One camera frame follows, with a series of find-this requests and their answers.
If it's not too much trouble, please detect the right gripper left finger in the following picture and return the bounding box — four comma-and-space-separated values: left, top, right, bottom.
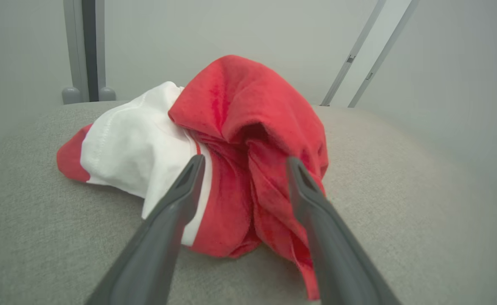
85, 154, 207, 305

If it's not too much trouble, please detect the grey diagonal partition frame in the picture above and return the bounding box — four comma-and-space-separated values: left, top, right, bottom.
320, 0, 419, 108

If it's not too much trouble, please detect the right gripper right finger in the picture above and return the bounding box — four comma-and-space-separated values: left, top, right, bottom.
285, 156, 401, 305

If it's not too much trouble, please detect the white partition panel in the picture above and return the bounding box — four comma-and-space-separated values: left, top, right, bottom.
0, 0, 67, 155

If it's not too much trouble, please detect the grey partition post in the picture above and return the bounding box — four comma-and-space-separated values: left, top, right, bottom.
61, 0, 117, 105

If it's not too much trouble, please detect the red and white shirt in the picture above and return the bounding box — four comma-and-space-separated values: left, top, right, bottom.
56, 54, 330, 302

